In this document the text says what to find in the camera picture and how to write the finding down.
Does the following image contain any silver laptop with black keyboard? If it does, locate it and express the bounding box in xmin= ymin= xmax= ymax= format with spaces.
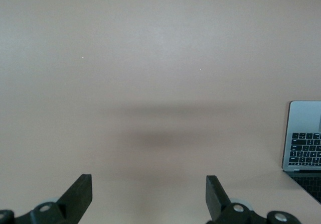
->
xmin=281 ymin=100 xmax=321 ymax=204

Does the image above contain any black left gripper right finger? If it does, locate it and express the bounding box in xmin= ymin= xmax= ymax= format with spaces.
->
xmin=205 ymin=175 xmax=300 ymax=224

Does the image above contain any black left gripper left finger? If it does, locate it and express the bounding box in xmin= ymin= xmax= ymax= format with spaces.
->
xmin=0 ymin=174 xmax=93 ymax=224

